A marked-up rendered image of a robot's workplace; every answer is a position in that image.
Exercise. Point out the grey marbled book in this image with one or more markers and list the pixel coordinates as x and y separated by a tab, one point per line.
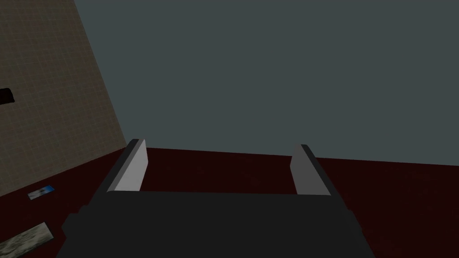
25	240

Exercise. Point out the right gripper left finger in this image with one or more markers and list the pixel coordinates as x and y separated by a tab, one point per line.
132	168

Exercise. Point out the black wall fixture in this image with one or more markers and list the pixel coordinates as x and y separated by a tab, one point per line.
6	96

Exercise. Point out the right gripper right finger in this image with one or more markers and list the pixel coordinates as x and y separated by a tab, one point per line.
309	172

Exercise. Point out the small blue and white book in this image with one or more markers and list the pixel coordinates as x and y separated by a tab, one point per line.
41	192

